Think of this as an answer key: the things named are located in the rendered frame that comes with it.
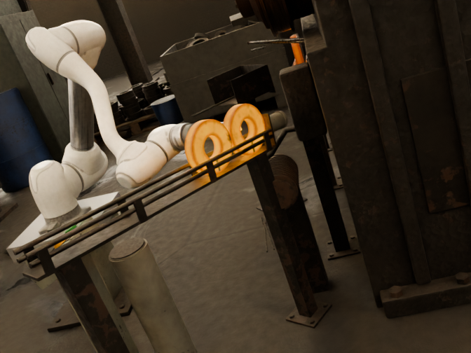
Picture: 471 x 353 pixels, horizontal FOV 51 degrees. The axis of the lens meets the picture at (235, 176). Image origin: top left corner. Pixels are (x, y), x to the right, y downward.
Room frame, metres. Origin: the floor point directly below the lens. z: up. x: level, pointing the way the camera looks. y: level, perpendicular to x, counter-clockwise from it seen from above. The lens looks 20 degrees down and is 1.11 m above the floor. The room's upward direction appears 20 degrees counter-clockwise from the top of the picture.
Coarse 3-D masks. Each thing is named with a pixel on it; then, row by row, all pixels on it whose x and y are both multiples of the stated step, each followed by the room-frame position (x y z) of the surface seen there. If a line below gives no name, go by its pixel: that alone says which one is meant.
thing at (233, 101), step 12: (228, 72) 2.49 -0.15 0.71; (240, 72) 2.51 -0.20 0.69; (252, 72) 2.25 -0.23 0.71; (264, 72) 2.27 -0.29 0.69; (216, 84) 2.46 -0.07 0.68; (228, 84) 2.48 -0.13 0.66; (240, 84) 2.22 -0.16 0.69; (252, 84) 2.24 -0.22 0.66; (264, 84) 2.26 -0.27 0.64; (216, 96) 2.45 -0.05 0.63; (228, 96) 2.48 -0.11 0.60; (240, 96) 2.21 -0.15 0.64; (252, 96) 2.23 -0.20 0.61
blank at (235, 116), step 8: (240, 104) 1.42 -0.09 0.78; (248, 104) 1.44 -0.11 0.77; (232, 112) 1.40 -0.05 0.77; (240, 112) 1.41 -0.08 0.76; (248, 112) 1.43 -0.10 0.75; (256, 112) 1.45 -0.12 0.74; (224, 120) 1.40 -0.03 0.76; (232, 120) 1.38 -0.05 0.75; (240, 120) 1.40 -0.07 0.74; (248, 120) 1.44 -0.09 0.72; (256, 120) 1.44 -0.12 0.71; (232, 128) 1.37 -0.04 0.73; (248, 128) 1.46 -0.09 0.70; (256, 128) 1.44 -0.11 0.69; (264, 128) 1.46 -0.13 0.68; (232, 136) 1.37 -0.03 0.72; (240, 136) 1.39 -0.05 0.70; (248, 136) 1.44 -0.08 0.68; (232, 144) 1.37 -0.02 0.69; (248, 144) 1.40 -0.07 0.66; (248, 152) 1.39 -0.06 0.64; (256, 152) 1.41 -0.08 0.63
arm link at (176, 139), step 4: (180, 124) 1.65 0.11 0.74; (184, 124) 1.63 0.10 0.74; (188, 124) 1.63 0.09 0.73; (172, 128) 1.65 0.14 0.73; (176, 128) 1.63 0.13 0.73; (180, 128) 1.61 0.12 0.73; (172, 132) 1.63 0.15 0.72; (176, 132) 1.61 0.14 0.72; (180, 132) 1.60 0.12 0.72; (172, 136) 1.62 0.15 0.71; (176, 136) 1.61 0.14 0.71; (180, 136) 1.60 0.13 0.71; (172, 140) 1.62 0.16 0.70; (176, 140) 1.61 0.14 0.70; (180, 140) 1.60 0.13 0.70; (172, 144) 1.63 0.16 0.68; (176, 144) 1.61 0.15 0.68; (180, 144) 1.60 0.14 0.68; (184, 144) 1.60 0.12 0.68; (176, 148) 1.63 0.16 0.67; (180, 148) 1.62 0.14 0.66; (184, 148) 1.61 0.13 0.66
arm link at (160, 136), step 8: (160, 128) 1.70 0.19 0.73; (168, 128) 1.67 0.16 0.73; (152, 136) 1.67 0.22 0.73; (160, 136) 1.65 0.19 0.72; (168, 136) 1.64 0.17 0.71; (160, 144) 1.63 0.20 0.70; (168, 144) 1.63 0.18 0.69; (168, 152) 1.63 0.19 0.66; (176, 152) 1.65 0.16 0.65; (168, 160) 1.65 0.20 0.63
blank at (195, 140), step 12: (204, 120) 1.32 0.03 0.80; (216, 120) 1.34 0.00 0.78; (192, 132) 1.29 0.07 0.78; (204, 132) 1.30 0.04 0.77; (216, 132) 1.33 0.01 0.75; (228, 132) 1.36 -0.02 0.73; (192, 144) 1.27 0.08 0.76; (216, 144) 1.35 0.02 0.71; (228, 144) 1.35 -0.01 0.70; (192, 156) 1.27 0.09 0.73; (204, 156) 1.28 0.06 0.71; (228, 156) 1.34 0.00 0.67; (204, 168) 1.27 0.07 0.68; (216, 168) 1.30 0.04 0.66
